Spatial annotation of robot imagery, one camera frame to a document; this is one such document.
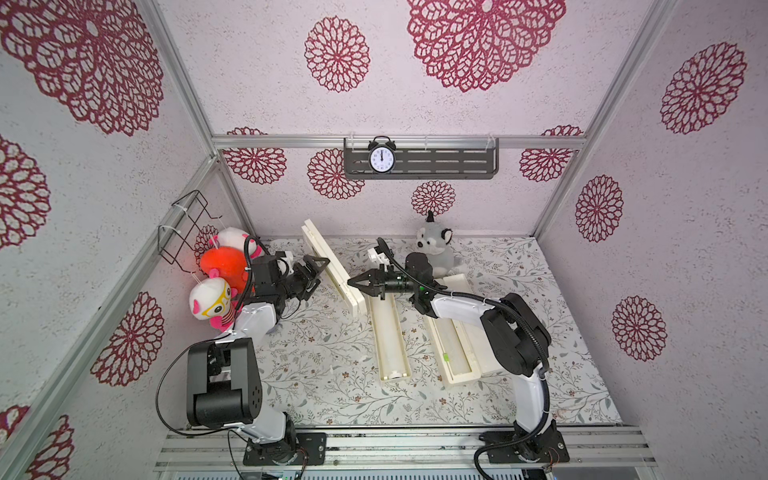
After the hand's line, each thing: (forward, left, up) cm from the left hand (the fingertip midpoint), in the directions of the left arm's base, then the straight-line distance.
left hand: (327, 269), depth 88 cm
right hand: (-9, -7, +6) cm, 13 cm away
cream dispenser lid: (-3, -3, +3) cm, 5 cm away
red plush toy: (0, +28, +3) cm, 28 cm away
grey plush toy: (+11, -33, 0) cm, 35 cm away
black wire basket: (-2, +36, +15) cm, 39 cm away
